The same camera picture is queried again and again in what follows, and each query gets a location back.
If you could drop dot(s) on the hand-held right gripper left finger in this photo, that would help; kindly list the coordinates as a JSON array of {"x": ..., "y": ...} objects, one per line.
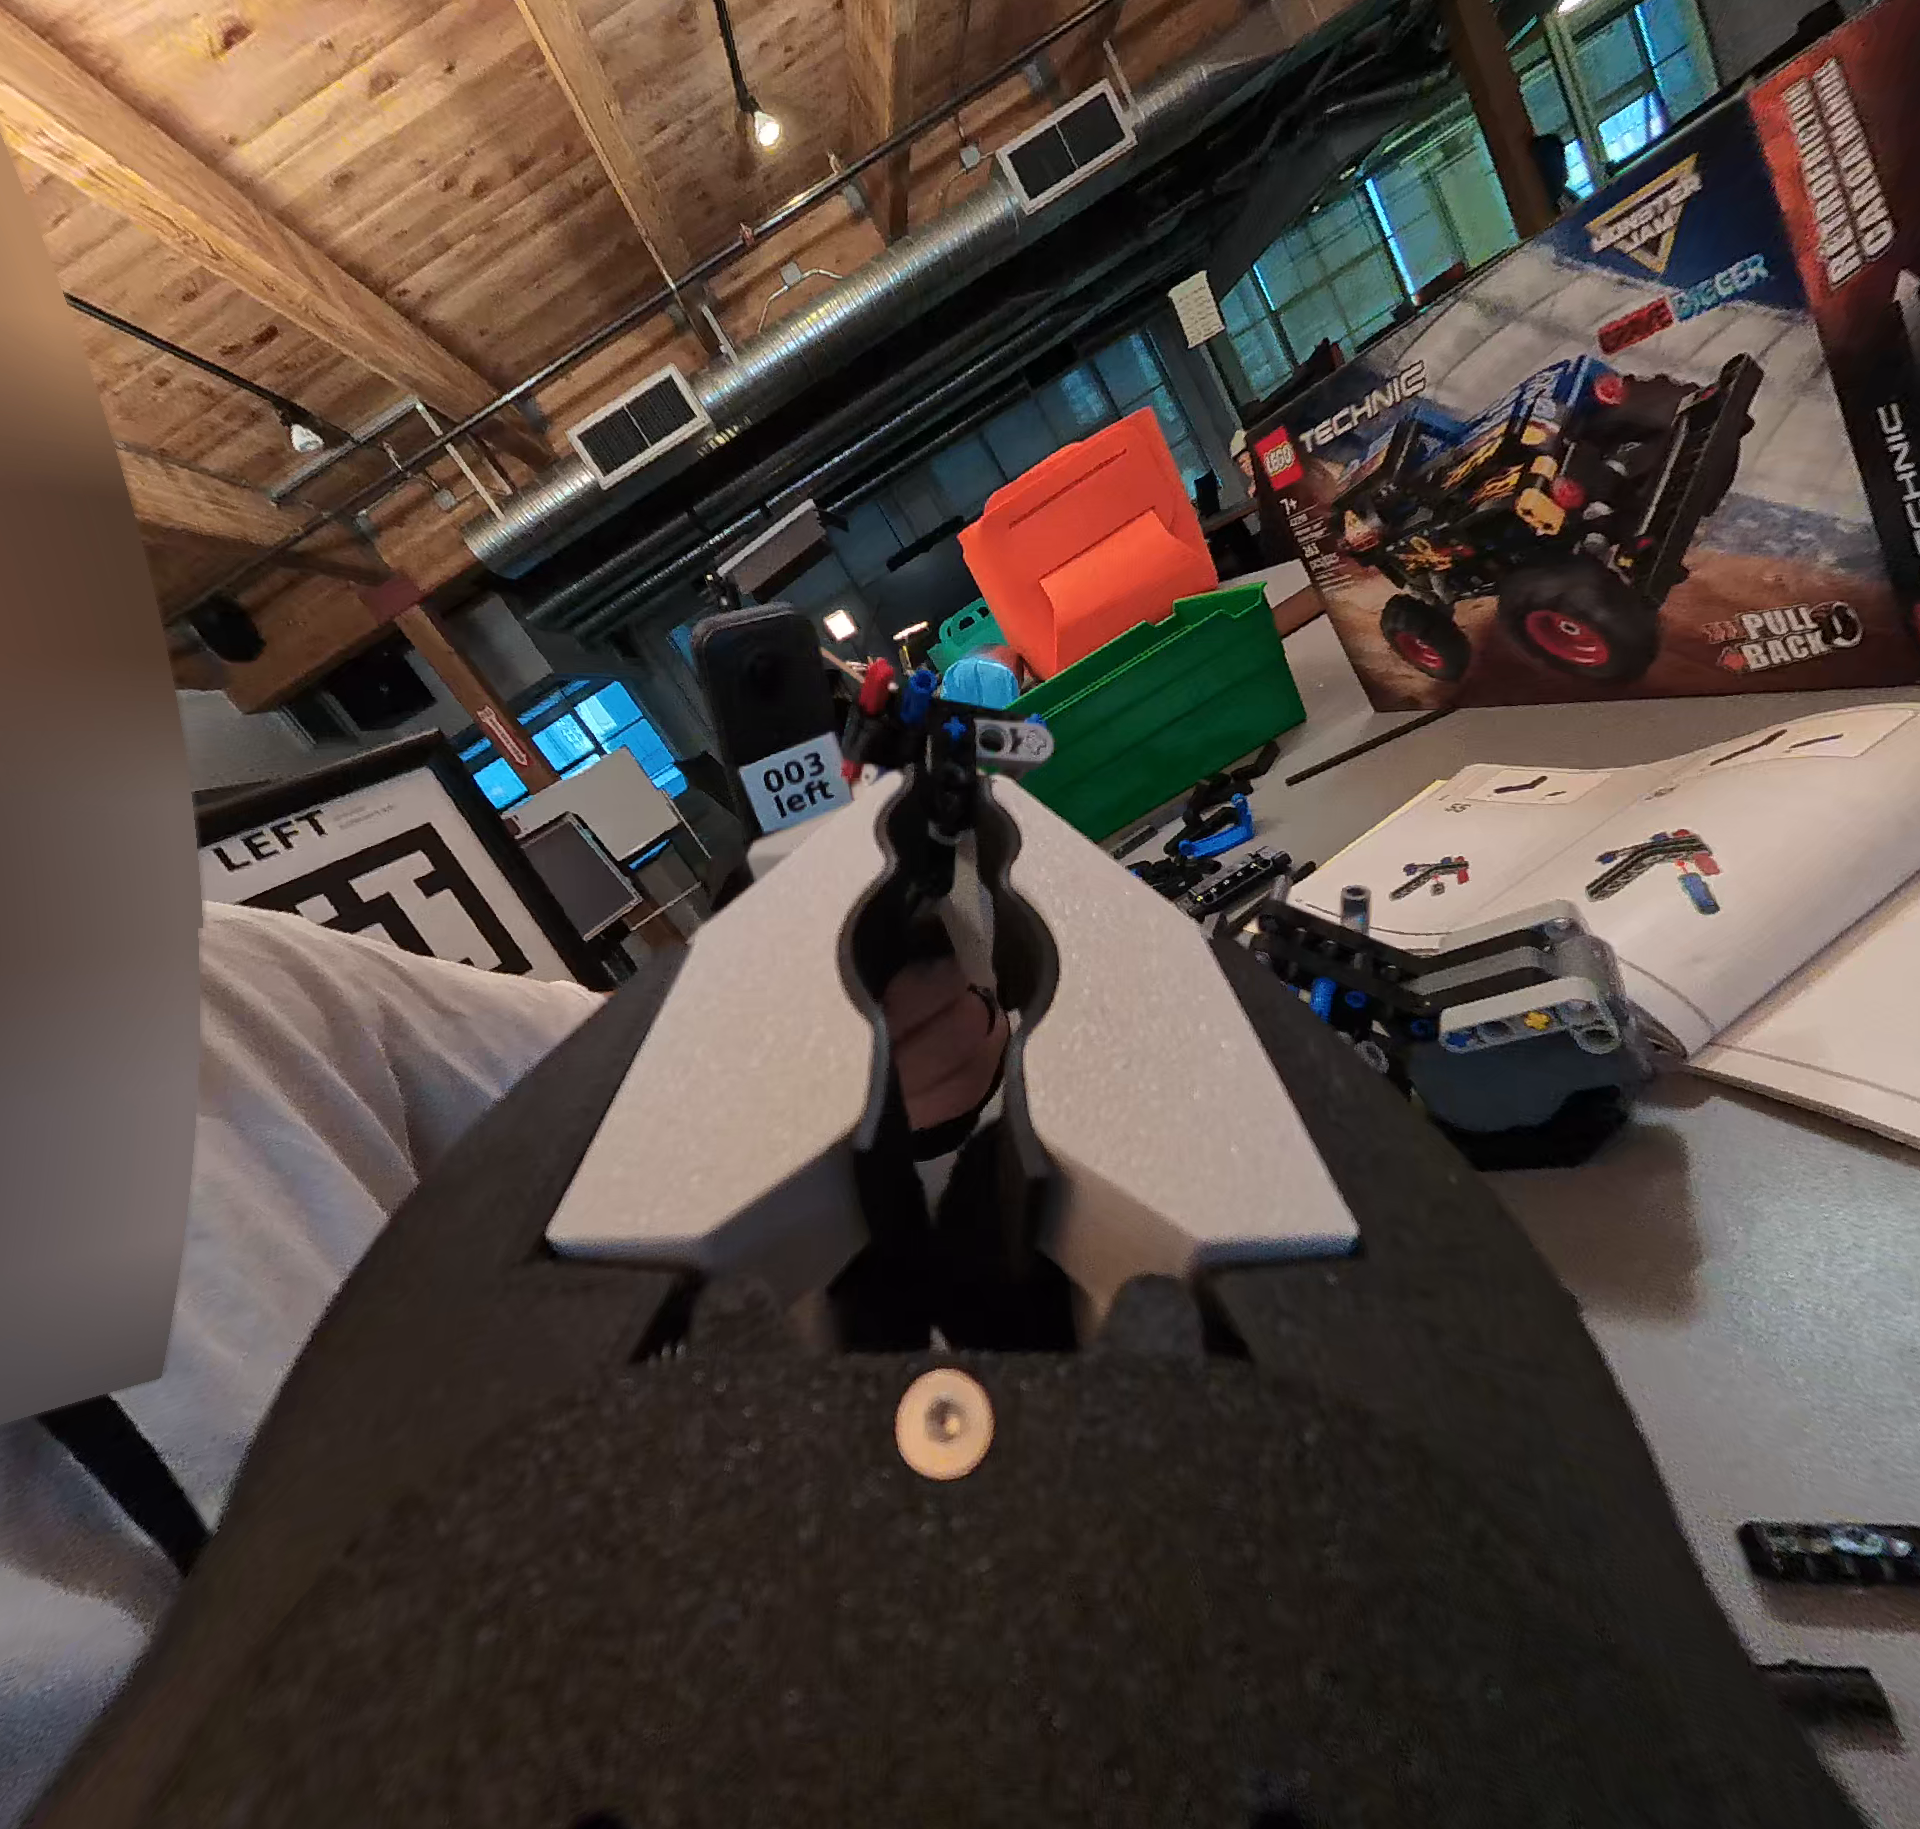
[{"x": 705, "y": 1107}]

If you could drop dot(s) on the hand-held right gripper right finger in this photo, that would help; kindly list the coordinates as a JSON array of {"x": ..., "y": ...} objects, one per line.
[{"x": 1184, "y": 1107}]

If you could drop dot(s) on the black lego beam assembly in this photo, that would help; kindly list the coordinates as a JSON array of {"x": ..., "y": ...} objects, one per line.
[{"x": 947, "y": 779}]

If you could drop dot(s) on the pile of small lego pieces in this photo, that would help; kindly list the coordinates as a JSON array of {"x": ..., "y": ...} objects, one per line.
[{"x": 1824, "y": 1550}]

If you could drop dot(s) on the group of lego beams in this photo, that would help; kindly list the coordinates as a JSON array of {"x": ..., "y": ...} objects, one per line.
[{"x": 1214, "y": 822}]

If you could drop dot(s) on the partly built lego truck chassis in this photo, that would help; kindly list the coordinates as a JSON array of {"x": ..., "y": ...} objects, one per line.
[{"x": 1515, "y": 1021}]

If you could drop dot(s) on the long black lego axle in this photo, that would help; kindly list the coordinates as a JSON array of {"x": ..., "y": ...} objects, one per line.
[{"x": 1384, "y": 747}]

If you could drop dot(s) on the lego set box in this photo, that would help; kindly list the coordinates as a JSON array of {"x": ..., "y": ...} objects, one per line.
[{"x": 1503, "y": 509}]

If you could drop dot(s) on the person's left hand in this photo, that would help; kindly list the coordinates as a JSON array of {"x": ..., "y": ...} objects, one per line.
[{"x": 940, "y": 1049}]

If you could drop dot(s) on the teal felt bag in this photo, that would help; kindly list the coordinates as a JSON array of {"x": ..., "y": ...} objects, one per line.
[{"x": 961, "y": 637}]

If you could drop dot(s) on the light blue roll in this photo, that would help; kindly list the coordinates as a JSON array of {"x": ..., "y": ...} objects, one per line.
[{"x": 984, "y": 681}]

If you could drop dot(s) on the white ceiling vent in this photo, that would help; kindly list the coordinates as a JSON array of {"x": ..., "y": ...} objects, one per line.
[
  {"x": 639, "y": 425},
  {"x": 1065, "y": 145}
]

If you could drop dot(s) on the orange felt bag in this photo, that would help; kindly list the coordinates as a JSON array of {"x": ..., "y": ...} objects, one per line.
[{"x": 1096, "y": 554}]

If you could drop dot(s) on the green plastic bin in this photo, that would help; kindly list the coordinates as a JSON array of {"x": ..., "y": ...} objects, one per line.
[{"x": 1169, "y": 717}]

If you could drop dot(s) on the framed marker poster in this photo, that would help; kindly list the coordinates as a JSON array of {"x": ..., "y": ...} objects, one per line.
[{"x": 374, "y": 866}]

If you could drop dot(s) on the ceiling spot lamp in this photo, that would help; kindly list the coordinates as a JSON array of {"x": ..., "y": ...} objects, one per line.
[
  {"x": 765, "y": 126},
  {"x": 306, "y": 431}
]

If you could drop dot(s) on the hanging paper sign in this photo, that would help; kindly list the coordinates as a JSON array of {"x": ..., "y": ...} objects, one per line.
[{"x": 1194, "y": 306}]

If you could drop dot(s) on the open instruction booklet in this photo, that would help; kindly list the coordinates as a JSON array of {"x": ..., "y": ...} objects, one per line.
[{"x": 1726, "y": 882}]

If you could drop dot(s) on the silver air duct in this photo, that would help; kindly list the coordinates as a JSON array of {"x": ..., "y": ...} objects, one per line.
[{"x": 839, "y": 344}]

